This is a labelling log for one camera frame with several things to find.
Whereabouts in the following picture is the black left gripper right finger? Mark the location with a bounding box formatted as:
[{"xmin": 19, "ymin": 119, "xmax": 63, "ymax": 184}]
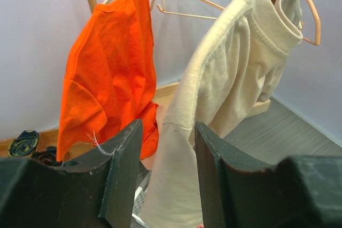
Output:
[{"xmin": 195, "ymin": 122, "xmax": 341, "ymax": 227}]

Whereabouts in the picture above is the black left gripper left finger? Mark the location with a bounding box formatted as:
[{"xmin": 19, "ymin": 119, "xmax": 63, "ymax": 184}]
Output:
[{"xmin": 1, "ymin": 120, "xmax": 143, "ymax": 227}]

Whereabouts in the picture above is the pink t shirt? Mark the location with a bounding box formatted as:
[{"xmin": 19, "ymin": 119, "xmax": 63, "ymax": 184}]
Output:
[{"xmin": 140, "ymin": 102, "xmax": 166, "ymax": 170}]

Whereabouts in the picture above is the orange wavy metal hanger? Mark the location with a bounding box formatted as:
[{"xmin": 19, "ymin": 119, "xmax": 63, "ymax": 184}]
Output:
[{"xmin": 223, "ymin": 0, "xmax": 322, "ymax": 46}]

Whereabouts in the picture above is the orange red t shirt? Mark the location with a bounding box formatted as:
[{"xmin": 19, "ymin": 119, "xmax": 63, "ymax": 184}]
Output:
[{"xmin": 56, "ymin": 0, "xmax": 160, "ymax": 162}]

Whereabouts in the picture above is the beige t shirt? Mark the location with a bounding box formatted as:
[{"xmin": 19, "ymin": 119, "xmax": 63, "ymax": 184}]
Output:
[{"xmin": 142, "ymin": 0, "xmax": 303, "ymax": 227}]

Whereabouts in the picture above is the rolled black sock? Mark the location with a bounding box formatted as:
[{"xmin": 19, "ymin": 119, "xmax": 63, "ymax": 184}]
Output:
[{"xmin": 31, "ymin": 146, "xmax": 63, "ymax": 167}]

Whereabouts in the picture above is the wooden compartment tray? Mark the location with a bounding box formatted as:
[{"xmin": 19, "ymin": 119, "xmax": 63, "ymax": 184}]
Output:
[{"xmin": 1, "ymin": 129, "xmax": 94, "ymax": 167}]

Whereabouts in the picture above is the rolled dark green sock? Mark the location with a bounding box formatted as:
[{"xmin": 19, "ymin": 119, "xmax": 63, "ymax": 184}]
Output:
[{"xmin": 7, "ymin": 130, "xmax": 39, "ymax": 158}]

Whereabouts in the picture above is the wooden clothes rack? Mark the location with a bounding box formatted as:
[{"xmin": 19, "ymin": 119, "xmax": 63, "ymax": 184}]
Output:
[{"xmin": 79, "ymin": 0, "xmax": 289, "ymax": 119}]

